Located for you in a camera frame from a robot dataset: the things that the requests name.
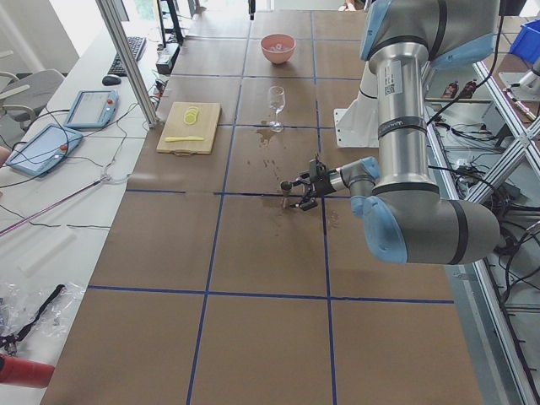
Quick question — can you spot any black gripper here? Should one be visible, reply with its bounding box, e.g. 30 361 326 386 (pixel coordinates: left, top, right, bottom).
289 169 341 211

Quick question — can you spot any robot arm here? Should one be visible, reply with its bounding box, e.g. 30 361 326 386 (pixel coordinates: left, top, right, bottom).
296 1 500 265

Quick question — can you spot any clear wine glass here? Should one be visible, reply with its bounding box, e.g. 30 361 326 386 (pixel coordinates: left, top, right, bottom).
267 86 285 132

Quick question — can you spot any pile of ice cubes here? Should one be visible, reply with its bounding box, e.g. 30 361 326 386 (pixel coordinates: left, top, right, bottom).
268 43 289 53

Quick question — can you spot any bamboo cutting board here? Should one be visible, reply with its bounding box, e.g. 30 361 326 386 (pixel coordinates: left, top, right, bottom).
156 102 221 154

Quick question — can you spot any pink bowl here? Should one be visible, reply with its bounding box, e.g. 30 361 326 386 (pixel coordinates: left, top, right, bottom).
260 34 296 65

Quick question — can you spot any yellow plastic knife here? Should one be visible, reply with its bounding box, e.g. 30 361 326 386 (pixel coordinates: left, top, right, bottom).
165 136 205 143

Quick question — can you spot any black computer box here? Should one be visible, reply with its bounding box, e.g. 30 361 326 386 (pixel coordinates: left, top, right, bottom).
156 43 181 75

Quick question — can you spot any pink thin rod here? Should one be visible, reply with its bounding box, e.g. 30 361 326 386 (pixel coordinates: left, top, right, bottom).
0 176 107 237

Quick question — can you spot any black keyboard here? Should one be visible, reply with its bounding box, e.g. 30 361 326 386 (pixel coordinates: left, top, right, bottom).
107 35 148 78

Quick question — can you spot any black computer mouse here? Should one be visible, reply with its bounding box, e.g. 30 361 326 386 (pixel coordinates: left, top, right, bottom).
101 74 122 86

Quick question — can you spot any blue teach pendant far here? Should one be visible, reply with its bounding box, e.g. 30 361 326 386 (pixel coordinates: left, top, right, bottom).
64 90 118 131

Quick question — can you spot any blue teach pendant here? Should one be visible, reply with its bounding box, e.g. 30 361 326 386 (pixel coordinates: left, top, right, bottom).
64 90 118 131
6 124 83 176

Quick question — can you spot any blue teach pendant near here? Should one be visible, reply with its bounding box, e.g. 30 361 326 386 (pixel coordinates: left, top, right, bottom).
6 124 83 176

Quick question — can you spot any blue storage bin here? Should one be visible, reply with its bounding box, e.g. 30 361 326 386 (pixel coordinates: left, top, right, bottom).
510 19 540 63

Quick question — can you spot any grey office chair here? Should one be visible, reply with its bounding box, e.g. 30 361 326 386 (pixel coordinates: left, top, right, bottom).
1 69 65 131

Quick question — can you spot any clear plastic bag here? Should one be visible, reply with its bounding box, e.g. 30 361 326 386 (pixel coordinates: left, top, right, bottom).
1 283 86 342

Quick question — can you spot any red cylinder bottle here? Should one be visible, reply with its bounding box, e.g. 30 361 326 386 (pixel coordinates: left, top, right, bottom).
0 354 55 388

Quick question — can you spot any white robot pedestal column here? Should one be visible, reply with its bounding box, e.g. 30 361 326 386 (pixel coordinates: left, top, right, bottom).
334 61 402 148

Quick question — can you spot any aluminium frame post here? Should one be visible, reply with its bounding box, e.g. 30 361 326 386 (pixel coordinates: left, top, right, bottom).
95 0 159 128

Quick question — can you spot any black strap tool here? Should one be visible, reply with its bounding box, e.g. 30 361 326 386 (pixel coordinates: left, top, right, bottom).
1 284 66 356

